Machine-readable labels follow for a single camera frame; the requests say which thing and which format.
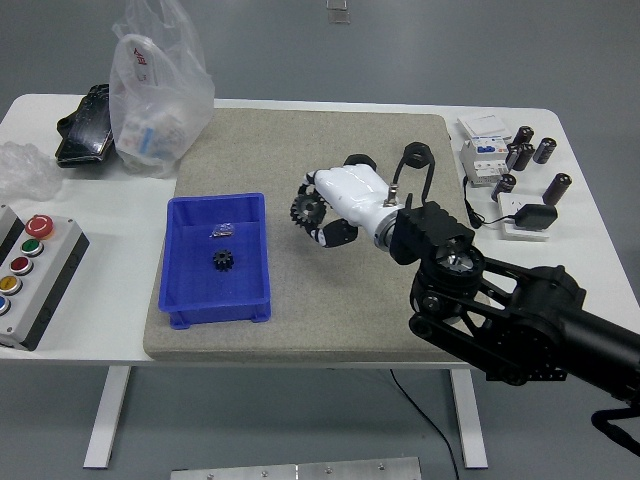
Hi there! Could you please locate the black floor cable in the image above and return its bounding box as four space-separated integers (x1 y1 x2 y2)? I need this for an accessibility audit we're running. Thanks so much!
389 368 461 480

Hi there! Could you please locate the clear plastic bag with contents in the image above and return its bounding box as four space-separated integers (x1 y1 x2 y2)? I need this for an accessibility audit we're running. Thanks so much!
108 0 216 180

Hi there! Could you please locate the large black gear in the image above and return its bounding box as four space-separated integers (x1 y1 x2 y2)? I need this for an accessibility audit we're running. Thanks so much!
289 193 324 231

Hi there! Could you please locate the silver metal plate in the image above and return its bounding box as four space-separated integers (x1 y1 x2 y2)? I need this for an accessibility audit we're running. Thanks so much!
170 456 422 480

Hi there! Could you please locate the white table leg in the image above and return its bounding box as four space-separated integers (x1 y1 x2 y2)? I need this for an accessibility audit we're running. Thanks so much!
448 368 489 470
82 365 132 470

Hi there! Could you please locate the blue plastic box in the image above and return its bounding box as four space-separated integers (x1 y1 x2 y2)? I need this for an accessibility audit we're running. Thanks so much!
158 192 274 329

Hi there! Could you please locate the grey-brown foam mat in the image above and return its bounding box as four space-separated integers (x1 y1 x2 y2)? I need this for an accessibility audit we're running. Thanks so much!
142 107 494 365

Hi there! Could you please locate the crumpled clear plastic wrap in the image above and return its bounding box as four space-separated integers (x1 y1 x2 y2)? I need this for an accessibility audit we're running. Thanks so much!
0 141 64 201

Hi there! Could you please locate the small black hex nut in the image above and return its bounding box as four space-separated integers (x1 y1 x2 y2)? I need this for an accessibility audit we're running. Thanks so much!
402 141 434 169

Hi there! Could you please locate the black gloves pack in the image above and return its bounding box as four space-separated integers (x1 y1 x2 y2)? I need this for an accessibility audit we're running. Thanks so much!
54 83 117 169

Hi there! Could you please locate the grey push-button control box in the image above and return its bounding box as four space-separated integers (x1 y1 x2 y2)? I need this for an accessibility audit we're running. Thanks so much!
0 203 91 351

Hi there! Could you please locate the clear floor fixture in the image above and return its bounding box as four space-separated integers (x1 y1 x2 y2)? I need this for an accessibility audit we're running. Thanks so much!
324 0 354 25

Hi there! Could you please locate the black plug adapter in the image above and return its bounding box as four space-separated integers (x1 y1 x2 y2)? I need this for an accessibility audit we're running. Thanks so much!
514 203 559 232

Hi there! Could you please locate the white circuit breaker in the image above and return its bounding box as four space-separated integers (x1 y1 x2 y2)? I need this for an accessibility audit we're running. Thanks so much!
459 138 511 188

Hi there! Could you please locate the black adapter cord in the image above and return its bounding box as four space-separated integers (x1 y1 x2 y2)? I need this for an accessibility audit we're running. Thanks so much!
462 177 519 231

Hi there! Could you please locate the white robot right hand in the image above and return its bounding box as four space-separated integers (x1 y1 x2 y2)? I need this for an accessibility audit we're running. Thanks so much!
289 164 401 250

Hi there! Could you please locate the small black gear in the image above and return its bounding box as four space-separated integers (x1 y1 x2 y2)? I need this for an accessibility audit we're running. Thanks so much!
210 248 236 274

